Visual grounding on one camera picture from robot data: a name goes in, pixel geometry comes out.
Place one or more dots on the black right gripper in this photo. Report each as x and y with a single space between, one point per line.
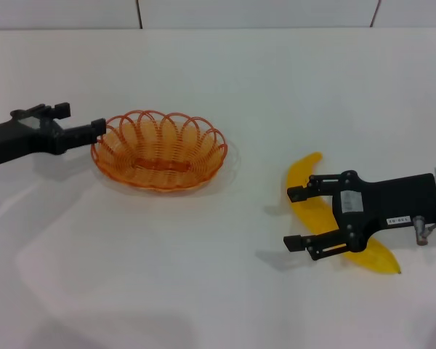
392 200

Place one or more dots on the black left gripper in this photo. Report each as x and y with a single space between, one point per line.
18 140

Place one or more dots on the yellow banana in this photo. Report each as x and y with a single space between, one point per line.
312 215

